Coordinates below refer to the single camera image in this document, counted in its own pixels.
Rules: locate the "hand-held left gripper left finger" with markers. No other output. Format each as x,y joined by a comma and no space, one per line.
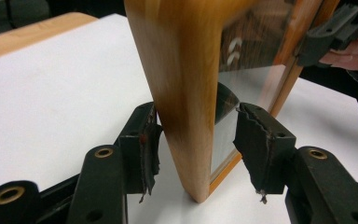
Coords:
136,149

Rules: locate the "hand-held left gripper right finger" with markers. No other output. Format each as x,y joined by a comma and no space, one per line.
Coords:
267,149

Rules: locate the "white table cover sheet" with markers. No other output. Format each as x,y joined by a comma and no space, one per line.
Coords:
59,93

